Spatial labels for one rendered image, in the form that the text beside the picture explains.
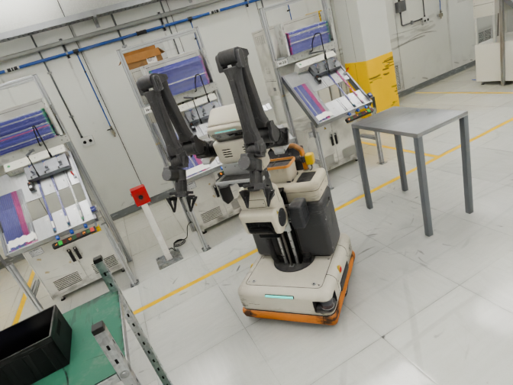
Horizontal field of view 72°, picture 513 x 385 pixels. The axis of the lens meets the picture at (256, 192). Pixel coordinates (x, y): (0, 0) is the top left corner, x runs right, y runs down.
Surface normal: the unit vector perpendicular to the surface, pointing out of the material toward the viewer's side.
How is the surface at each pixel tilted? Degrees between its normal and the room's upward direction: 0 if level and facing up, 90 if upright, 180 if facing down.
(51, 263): 90
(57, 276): 90
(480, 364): 0
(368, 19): 90
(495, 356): 0
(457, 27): 90
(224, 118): 43
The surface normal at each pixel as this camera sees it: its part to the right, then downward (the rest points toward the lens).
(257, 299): -0.39, 0.47
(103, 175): 0.40, 0.25
